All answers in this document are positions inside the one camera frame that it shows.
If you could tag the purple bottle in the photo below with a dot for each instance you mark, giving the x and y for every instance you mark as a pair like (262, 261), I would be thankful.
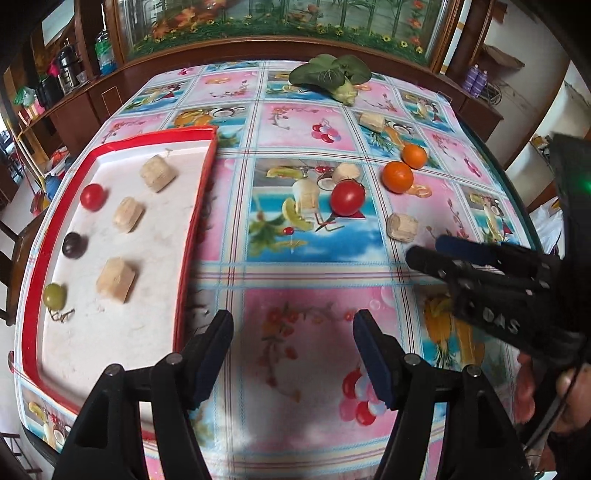
(482, 84)
(471, 81)

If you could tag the small red tomato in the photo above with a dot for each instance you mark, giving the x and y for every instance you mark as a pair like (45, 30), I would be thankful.
(93, 197)

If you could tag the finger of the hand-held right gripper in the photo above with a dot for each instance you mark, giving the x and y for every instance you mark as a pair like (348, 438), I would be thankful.
(475, 249)
(438, 265)

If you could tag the painted bamboo glass screen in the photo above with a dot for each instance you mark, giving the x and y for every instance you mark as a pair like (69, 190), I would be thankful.
(286, 18)

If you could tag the black and silver thermos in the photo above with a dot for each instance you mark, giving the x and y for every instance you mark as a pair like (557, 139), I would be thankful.
(67, 69)

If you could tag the large orange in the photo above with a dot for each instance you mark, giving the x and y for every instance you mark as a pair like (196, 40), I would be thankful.
(397, 177)

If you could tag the small orange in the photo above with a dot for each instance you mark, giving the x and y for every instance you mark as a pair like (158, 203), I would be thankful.
(414, 155)

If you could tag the green grape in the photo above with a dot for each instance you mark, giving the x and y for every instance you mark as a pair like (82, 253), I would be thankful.
(54, 294)

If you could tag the white plastic bag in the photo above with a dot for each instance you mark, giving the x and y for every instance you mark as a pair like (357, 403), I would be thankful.
(545, 228)

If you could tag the wooden chair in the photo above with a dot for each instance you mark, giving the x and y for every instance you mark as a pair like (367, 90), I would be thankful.
(11, 258)

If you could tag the red and white tray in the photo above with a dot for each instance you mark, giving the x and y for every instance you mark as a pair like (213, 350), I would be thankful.
(157, 258)

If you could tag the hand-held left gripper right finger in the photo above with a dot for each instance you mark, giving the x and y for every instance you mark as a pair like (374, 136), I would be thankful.
(374, 364)

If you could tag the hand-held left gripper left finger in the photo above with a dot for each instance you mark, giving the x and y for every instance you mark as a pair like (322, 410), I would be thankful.
(212, 364)

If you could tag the person's right hand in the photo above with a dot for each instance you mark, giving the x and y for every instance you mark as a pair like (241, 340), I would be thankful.
(524, 392)

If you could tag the green bok choy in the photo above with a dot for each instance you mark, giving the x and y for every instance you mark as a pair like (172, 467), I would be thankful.
(330, 74)

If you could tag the large red tomato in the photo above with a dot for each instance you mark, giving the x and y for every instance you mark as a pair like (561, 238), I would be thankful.
(347, 197)

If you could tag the dark purple grape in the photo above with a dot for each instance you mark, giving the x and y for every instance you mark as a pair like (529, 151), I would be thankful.
(75, 244)

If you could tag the beige bread chunk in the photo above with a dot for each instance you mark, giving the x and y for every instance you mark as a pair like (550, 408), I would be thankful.
(371, 121)

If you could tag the printed tablecloth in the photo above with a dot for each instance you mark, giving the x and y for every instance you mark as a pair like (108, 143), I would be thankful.
(295, 263)

